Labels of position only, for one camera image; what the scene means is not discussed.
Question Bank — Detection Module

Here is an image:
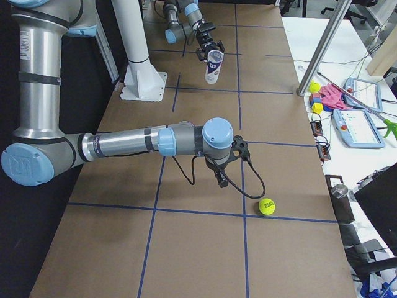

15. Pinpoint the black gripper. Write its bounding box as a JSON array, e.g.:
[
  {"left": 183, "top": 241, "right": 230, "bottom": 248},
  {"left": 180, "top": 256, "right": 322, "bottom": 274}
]
[
  {"left": 205, "top": 156, "right": 228, "bottom": 188},
  {"left": 195, "top": 31, "right": 225, "bottom": 63}
]

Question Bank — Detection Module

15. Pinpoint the clear Wilson tennis ball can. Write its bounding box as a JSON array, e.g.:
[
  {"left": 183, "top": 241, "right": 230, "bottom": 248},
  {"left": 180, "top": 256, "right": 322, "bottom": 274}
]
[{"left": 205, "top": 50, "right": 224, "bottom": 84}]

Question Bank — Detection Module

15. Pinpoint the yellow tennis ball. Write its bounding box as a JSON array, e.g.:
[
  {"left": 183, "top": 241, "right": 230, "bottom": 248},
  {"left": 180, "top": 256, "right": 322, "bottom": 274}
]
[
  {"left": 258, "top": 198, "right": 276, "bottom": 215},
  {"left": 308, "top": 80, "right": 321, "bottom": 93}
]

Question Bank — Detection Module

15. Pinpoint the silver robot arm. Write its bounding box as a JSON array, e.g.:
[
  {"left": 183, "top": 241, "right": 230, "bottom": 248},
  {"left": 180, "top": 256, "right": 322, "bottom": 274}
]
[
  {"left": 162, "top": 1, "right": 225, "bottom": 64},
  {"left": 1, "top": 1, "right": 234, "bottom": 187}
]

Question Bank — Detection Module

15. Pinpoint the yellow tennis ball on desk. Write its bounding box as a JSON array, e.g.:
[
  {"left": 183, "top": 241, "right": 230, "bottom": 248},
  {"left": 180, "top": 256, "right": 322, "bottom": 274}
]
[{"left": 308, "top": 80, "right": 321, "bottom": 93}]

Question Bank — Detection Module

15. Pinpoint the brown paper table cover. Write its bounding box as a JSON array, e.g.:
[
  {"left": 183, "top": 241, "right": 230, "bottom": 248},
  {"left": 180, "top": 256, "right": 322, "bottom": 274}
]
[{"left": 30, "top": 4, "right": 355, "bottom": 297}]

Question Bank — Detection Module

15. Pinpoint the black electronics board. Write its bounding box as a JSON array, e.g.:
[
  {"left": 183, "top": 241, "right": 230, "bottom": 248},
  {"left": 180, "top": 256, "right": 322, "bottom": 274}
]
[
  {"left": 310, "top": 120, "right": 323, "bottom": 136},
  {"left": 316, "top": 141, "right": 331, "bottom": 162}
]

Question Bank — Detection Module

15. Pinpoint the yellow wooden cube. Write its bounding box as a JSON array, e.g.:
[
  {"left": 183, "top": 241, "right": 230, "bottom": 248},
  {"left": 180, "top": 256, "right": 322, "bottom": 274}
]
[{"left": 311, "top": 102, "right": 323, "bottom": 114}]

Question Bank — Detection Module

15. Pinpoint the blue wooden cube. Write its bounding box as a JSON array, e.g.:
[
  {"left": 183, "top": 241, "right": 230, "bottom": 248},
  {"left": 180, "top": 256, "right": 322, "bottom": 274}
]
[{"left": 323, "top": 104, "right": 334, "bottom": 112}]

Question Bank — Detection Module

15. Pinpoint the pink cloth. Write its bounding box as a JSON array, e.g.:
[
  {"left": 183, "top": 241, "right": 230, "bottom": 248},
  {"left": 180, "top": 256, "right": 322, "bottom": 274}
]
[{"left": 319, "top": 84, "right": 350, "bottom": 110}]

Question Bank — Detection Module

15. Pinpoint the near teach pendant tablet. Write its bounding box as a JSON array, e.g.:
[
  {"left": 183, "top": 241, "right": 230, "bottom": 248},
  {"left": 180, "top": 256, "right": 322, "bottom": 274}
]
[{"left": 332, "top": 109, "right": 385, "bottom": 149}]

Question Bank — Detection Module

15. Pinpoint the teach pendant tablet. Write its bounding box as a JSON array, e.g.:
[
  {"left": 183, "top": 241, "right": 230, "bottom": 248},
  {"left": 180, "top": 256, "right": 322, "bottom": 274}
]
[
  {"left": 332, "top": 109, "right": 385, "bottom": 149},
  {"left": 344, "top": 77, "right": 383, "bottom": 112}
]

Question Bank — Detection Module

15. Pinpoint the far teach pendant tablet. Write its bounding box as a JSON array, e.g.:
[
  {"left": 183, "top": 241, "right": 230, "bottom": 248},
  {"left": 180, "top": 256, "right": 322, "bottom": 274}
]
[{"left": 344, "top": 77, "right": 383, "bottom": 112}]

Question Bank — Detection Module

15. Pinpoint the grabber reacher tool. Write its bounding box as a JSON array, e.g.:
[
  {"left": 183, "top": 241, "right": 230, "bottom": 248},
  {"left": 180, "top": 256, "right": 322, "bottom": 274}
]
[{"left": 316, "top": 71, "right": 397, "bottom": 138}]

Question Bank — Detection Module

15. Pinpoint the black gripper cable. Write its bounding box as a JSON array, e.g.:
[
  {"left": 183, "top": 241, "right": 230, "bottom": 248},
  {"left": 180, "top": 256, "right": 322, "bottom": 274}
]
[{"left": 172, "top": 153, "right": 267, "bottom": 200}]

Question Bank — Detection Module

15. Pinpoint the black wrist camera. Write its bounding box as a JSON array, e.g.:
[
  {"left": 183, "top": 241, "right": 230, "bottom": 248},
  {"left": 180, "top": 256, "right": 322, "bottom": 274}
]
[{"left": 232, "top": 135, "right": 251, "bottom": 163}]

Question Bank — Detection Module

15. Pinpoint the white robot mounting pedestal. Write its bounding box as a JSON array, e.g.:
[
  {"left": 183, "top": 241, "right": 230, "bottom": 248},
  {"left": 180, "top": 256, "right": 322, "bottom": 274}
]
[{"left": 112, "top": 0, "right": 167, "bottom": 102}]

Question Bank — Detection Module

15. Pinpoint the aluminium frame post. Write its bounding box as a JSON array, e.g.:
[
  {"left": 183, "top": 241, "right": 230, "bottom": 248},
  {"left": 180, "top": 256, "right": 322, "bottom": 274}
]
[{"left": 297, "top": 0, "right": 352, "bottom": 97}]

